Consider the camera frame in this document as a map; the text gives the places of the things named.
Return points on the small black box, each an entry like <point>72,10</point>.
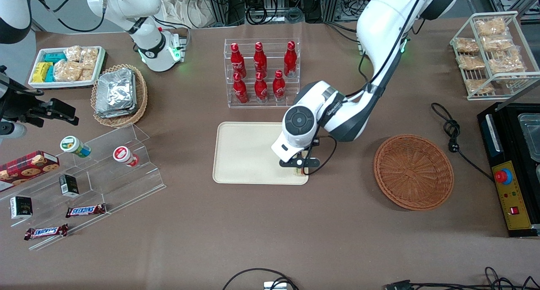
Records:
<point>21,207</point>
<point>68,185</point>

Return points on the clear acrylic bottle rack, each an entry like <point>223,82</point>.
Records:
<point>270,49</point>

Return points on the red tartan cookie box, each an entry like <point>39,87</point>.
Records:
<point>25,169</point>

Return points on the rice cracker snack bag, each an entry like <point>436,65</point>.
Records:
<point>471,62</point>
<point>479,86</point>
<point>490,27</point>
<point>506,63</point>
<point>497,43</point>
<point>467,45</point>

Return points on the aluminium frame post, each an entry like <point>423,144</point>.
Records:
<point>332,3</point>
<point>217,3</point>

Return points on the snickers chocolate bar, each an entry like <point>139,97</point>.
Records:
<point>45,231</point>
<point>85,210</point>

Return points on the triangular sandwich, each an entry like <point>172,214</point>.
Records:
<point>298,170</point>

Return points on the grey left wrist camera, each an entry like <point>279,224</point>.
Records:
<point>299,162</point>

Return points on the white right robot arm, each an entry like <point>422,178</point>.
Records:
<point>139,11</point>

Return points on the round brown wicker basket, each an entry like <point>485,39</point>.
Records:
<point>413,172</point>

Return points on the green lid yogurt cup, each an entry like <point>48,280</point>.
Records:
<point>74,146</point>

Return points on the stack of foil containers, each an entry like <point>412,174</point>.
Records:
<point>114,93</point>

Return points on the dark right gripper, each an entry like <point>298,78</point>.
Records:
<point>17,105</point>

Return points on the clear acrylic stepped shelf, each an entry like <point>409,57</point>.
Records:
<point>109,184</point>

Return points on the black machine yellow panel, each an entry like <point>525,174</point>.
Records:
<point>519,205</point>

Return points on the white rectangular snack tray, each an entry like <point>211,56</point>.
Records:
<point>63,84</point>

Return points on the teal snack pack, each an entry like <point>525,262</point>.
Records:
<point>55,57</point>
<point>50,75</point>

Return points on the clear container in machine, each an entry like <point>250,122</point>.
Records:
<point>531,138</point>

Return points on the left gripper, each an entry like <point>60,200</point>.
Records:
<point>315,143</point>

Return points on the red lid yogurt cup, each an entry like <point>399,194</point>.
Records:
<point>123,155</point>

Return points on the yellow snack pack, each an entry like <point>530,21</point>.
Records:
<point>41,72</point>

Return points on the puffed snack clear bag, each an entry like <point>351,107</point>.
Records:
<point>87,74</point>
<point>73,53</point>
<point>89,58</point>
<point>67,71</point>

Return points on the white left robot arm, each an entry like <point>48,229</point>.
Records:
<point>379,24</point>

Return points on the white adapter block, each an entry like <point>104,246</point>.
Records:
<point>274,286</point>

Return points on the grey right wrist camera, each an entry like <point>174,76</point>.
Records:
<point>12,130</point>

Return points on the oval light wicker basket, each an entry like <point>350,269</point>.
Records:
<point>141,96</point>

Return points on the beige plastic tray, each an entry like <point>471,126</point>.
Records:
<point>249,155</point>

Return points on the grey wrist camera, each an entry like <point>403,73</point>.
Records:
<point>12,130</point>
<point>299,162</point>

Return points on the red cola bottle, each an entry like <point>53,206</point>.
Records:
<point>237,62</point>
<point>290,61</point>
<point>240,90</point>
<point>260,61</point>
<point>278,87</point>
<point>260,89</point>

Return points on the red emergency stop button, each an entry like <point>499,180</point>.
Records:
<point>503,177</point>

